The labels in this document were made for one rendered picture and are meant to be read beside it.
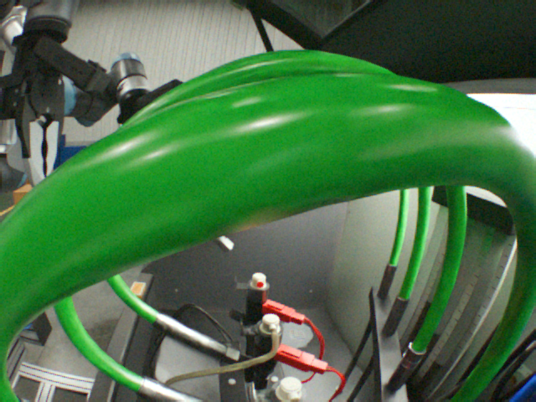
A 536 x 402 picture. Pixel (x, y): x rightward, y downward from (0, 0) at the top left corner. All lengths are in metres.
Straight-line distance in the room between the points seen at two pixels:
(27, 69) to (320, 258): 0.73
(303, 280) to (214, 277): 0.25
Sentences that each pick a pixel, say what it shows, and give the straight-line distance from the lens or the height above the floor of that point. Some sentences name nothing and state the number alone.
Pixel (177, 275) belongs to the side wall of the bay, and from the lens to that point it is 0.69.
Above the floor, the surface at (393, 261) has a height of 1.17.
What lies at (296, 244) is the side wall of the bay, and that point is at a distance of 0.67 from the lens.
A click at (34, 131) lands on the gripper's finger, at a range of 0.33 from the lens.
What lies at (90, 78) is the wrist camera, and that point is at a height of 1.37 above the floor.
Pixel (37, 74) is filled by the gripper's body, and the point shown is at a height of 1.38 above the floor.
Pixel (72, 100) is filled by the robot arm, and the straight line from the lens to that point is 0.51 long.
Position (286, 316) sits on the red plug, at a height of 1.11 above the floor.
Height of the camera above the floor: 1.32
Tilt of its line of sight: 15 degrees down
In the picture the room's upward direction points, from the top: 6 degrees clockwise
